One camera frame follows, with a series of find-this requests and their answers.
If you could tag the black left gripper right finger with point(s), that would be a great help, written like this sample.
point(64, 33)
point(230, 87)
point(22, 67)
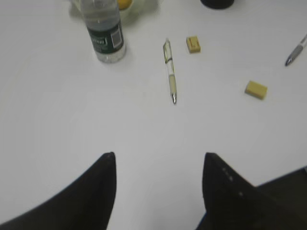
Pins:
point(232, 203)

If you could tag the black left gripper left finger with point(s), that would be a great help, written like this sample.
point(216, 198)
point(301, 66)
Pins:
point(86, 204)

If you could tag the clear water bottle green label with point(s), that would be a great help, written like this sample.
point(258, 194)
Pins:
point(108, 42)

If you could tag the yellow mango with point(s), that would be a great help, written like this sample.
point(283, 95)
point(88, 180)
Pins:
point(124, 4)

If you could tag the yellow eraser front centre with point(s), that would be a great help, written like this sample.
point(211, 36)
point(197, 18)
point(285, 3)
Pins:
point(256, 90)

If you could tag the yellow eraser near bottle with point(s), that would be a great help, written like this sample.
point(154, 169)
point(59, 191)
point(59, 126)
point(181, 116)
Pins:
point(193, 44)

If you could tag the cream green retractable pen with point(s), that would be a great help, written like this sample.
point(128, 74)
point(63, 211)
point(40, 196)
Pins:
point(170, 69)

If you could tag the grey white retractable pen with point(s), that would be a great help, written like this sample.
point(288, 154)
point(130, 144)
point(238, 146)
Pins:
point(296, 52)

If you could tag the black mesh pen holder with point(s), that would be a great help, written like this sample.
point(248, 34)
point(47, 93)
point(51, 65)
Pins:
point(217, 4)

